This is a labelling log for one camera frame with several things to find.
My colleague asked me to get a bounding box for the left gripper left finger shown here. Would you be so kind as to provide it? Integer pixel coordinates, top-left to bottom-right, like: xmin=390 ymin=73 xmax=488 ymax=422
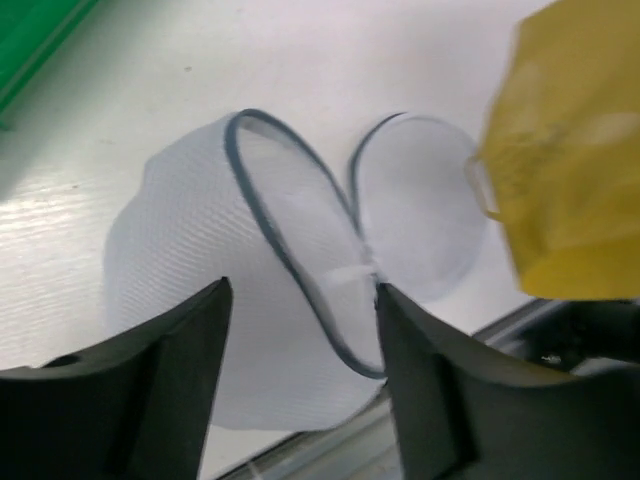
xmin=1 ymin=279 xmax=233 ymax=479

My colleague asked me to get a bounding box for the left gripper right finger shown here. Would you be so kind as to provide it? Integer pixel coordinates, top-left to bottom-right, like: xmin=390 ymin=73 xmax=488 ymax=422
xmin=374 ymin=282 xmax=640 ymax=480

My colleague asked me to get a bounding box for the white mesh laundry bag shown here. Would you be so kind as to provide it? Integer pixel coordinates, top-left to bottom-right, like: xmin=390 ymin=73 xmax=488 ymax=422
xmin=103 ymin=109 xmax=487 ymax=431

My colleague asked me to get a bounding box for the yellow bra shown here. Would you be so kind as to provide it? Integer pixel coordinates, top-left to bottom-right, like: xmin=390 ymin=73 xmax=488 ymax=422
xmin=467 ymin=1 xmax=639 ymax=300

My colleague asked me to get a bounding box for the green plastic tray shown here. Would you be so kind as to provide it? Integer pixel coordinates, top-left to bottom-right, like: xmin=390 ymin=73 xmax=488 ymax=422
xmin=1 ymin=0 xmax=98 ymax=110

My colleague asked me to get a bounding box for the aluminium frame rail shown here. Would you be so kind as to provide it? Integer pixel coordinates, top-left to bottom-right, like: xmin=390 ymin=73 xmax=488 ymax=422
xmin=199 ymin=294 xmax=640 ymax=480

